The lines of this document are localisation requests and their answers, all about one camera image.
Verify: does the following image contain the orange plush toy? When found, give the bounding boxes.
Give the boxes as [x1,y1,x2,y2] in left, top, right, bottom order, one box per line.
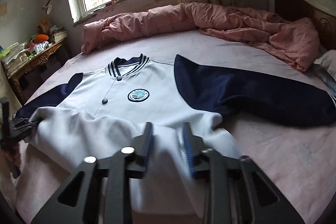
[34,34,49,44]

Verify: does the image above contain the blue cloth under pillow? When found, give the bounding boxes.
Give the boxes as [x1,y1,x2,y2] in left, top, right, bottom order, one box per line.
[318,69,336,96]

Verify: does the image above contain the white and navy jacket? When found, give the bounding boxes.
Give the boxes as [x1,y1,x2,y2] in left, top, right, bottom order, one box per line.
[15,55,335,215]

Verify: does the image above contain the person's left hand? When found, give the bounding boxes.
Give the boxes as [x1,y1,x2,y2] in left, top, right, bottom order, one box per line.
[4,143,22,167]

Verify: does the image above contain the pink crumpled duvet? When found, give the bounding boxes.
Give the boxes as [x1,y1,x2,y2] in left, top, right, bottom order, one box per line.
[81,2,319,72]

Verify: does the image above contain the ornate wooden side table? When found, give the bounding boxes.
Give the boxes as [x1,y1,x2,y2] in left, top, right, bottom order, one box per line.
[7,38,72,105]

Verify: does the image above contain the stack of books on table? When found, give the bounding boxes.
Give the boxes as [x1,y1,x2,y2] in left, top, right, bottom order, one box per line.
[50,28,67,43]

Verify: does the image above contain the wall lamp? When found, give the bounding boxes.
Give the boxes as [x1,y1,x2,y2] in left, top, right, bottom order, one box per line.
[41,0,60,15]

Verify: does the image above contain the pink pillow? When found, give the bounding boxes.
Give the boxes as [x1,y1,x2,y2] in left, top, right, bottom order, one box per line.
[314,50,336,80]

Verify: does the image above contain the white wooden headboard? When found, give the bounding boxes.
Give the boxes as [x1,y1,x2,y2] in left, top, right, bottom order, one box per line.
[269,0,335,50]

